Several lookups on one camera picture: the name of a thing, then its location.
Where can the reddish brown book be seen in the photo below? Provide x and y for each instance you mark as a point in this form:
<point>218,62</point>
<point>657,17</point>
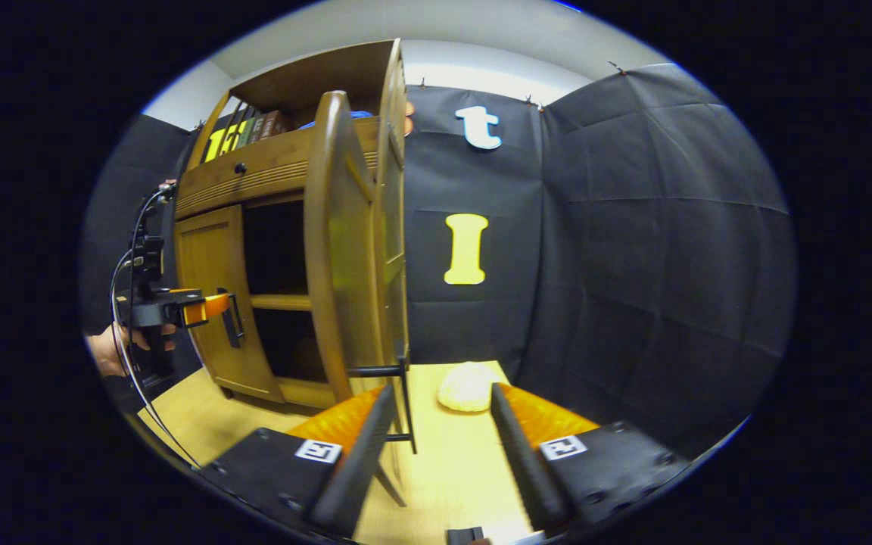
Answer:
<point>273,125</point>

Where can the cream round cushion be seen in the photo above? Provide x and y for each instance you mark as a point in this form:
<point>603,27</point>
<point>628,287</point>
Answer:
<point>468,386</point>

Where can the wooden drawer with black knob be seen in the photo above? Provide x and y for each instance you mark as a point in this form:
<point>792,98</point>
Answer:
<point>269,166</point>

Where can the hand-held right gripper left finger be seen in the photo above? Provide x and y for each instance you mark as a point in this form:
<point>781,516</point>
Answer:
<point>353,469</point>

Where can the blue cloth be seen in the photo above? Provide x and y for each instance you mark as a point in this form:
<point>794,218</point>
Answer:
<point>356,115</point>

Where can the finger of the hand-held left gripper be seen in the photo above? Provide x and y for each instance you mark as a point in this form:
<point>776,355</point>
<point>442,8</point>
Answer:
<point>205,308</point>

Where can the dark backdrop clip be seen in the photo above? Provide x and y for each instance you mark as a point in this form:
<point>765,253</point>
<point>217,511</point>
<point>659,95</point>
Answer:
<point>532,101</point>
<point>618,68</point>

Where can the wooden shoe cabinet door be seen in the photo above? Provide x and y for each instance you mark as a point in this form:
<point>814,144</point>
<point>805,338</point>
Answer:
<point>209,303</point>
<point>330,265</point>

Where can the wooden double-door shoe cabinet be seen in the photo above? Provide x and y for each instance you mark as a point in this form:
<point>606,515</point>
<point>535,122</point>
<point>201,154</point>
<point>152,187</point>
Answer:
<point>307,76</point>

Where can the wooden cabinet shelf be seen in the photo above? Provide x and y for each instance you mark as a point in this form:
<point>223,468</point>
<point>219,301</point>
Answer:
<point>281,302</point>

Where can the green book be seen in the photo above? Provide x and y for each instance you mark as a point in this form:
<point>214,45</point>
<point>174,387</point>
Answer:
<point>242,135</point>

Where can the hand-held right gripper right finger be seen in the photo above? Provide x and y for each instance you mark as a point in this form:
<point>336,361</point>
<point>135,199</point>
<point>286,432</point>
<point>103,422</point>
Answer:
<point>530,469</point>

